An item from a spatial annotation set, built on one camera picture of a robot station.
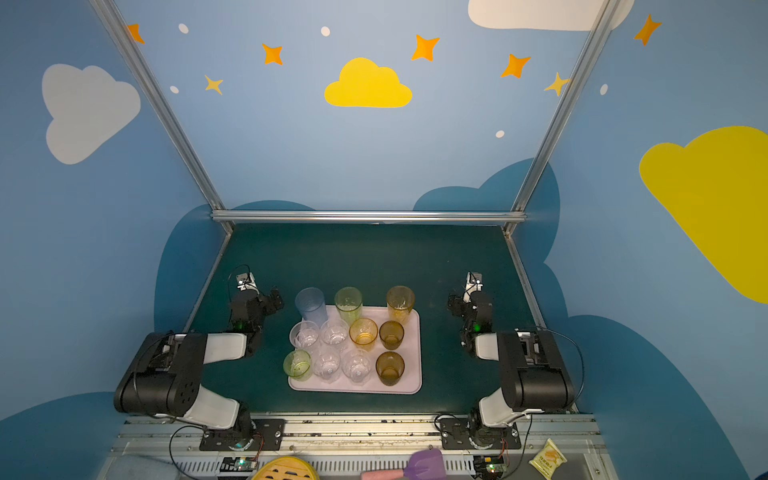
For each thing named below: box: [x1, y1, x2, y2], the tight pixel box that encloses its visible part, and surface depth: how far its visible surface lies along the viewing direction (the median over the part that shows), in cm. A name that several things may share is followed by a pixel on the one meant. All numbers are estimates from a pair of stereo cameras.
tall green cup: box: [334, 286, 363, 326], surface depth 87 cm
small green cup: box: [282, 349, 312, 382], surface depth 85 cm
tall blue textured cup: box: [295, 287, 328, 327], surface depth 87 cm
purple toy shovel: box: [360, 448, 447, 480], surface depth 71 cm
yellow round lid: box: [251, 456, 320, 480], surface depth 69 cm
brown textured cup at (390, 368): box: [375, 351, 405, 387], surface depth 82 cm
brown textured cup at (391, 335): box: [379, 320, 405, 351], surface depth 90 cm
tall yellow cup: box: [386, 285, 416, 325], surface depth 88 cm
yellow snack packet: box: [528, 438, 568, 480], surface depth 72 cm
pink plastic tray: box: [288, 305, 423, 395], surface depth 86 cm
